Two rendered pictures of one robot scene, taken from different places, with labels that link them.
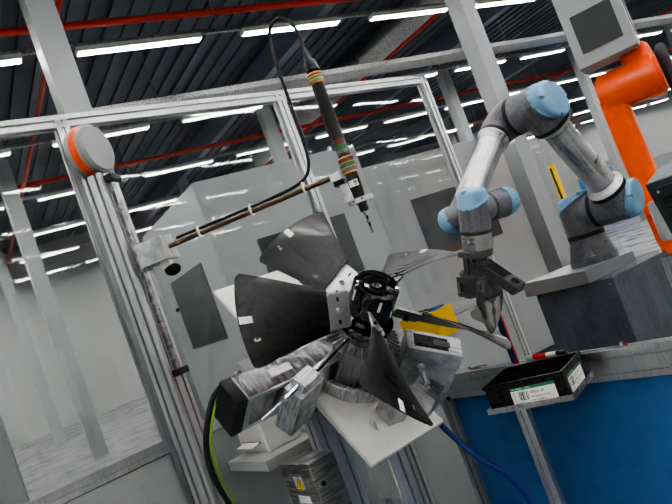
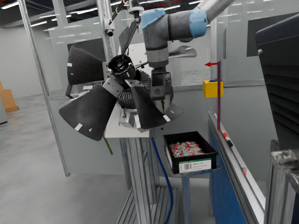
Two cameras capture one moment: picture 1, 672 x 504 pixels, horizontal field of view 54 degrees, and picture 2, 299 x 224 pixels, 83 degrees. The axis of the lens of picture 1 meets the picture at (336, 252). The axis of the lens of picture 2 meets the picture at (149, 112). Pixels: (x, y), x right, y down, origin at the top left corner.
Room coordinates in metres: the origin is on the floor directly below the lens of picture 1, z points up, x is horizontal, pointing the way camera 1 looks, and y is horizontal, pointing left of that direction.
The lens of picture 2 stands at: (1.21, -0.78, 1.20)
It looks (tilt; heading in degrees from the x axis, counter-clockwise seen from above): 15 degrees down; 52
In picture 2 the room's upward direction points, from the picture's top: 6 degrees counter-clockwise
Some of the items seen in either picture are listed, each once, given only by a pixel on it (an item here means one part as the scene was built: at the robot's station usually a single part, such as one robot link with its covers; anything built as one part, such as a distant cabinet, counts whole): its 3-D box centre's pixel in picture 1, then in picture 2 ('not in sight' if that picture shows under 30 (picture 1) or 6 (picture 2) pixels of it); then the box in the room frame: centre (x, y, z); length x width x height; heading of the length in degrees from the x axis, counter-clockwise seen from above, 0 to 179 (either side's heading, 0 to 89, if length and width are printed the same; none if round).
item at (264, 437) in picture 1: (262, 430); not in sight; (2.06, 0.40, 0.91); 0.17 x 0.16 x 0.11; 39
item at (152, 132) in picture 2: not in sight; (154, 153); (2.08, 0.33, 0.41); 0.04 x 0.04 x 0.83; 39
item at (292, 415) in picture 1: (299, 402); not in sight; (1.56, 0.20, 1.03); 0.15 x 0.10 x 0.14; 39
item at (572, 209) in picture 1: (580, 212); not in sight; (2.13, -0.79, 1.20); 0.13 x 0.12 x 0.14; 39
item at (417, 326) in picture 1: (430, 327); (212, 89); (2.18, -0.20, 1.02); 0.16 x 0.10 x 0.11; 39
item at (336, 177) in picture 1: (351, 186); (134, 1); (1.73, -0.10, 1.49); 0.09 x 0.07 x 0.10; 74
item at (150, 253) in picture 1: (155, 252); (108, 25); (1.90, 0.49, 1.53); 0.10 x 0.07 x 0.08; 74
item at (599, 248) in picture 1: (590, 247); not in sight; (2.14, -0.78, 1.09); 0.15 x 0.15 x 0.10
